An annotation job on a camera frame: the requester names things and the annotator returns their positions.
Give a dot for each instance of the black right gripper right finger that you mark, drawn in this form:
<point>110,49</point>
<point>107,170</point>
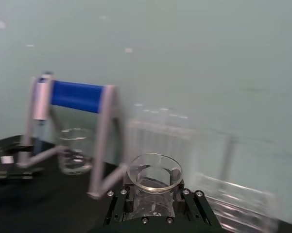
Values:
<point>196,206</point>

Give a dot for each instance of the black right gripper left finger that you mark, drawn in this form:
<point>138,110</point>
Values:
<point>117,204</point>

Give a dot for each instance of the clear glass beaker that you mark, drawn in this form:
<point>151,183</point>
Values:
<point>74,165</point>
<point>154,180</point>

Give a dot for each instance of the clear test tube rack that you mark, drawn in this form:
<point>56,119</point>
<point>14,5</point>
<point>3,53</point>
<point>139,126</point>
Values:
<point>160,143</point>

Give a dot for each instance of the black table cloth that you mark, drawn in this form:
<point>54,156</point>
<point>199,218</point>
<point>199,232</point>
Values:
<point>43,204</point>

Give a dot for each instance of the black flat device white label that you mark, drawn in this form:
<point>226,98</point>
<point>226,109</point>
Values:
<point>12,170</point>

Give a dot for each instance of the grey stand with blue roller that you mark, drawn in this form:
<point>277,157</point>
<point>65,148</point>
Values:
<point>76,95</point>

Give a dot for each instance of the pale wall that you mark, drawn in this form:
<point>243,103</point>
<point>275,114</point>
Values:
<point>184,48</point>

